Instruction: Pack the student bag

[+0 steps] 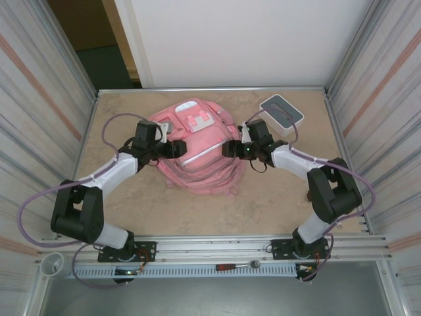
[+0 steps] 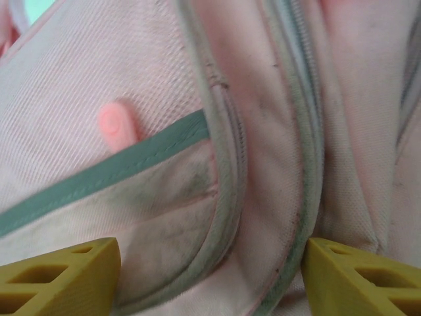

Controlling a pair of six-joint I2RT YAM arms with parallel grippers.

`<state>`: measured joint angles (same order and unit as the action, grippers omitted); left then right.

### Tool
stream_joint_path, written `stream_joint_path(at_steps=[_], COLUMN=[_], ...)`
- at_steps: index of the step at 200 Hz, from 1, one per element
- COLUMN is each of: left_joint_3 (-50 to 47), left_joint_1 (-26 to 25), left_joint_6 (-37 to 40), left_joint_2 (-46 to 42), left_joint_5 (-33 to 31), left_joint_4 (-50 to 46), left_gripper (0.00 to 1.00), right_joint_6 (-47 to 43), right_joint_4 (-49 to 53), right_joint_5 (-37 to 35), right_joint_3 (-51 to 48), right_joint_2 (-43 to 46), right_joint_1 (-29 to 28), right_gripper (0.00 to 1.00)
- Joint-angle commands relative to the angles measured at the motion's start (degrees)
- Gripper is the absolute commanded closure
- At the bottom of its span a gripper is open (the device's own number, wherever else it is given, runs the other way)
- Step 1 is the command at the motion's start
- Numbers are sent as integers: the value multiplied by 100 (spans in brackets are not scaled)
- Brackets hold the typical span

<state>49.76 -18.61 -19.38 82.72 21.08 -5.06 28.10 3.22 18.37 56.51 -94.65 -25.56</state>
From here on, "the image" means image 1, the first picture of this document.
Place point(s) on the pink school backpack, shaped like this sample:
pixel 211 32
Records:
pixel 204 164

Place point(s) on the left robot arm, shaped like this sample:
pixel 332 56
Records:
pixel 77 210

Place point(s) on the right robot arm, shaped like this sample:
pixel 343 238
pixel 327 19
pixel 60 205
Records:
pixel 335 194

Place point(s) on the white grey tissue box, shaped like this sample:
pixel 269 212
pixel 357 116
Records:
pixel 281 113

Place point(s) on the brown pouch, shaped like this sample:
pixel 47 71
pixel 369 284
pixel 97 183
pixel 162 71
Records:
pixel 309 196

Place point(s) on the translucent corrugated side panel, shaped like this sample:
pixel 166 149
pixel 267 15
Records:
pixel 388 131
pixel 33 131

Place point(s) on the small silver spanner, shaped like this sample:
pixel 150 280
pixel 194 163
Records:
pixel 338 225

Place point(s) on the small green circuit board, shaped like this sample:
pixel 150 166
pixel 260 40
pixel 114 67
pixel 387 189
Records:
pixel 306 268
pixel 128 272

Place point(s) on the white plastic cup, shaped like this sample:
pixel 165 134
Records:
pixel 52 263

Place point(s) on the aluminium front rail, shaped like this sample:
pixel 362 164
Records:
pixel 213 245

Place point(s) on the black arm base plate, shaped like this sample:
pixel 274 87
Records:
pixel 148 250
pixel 279 248

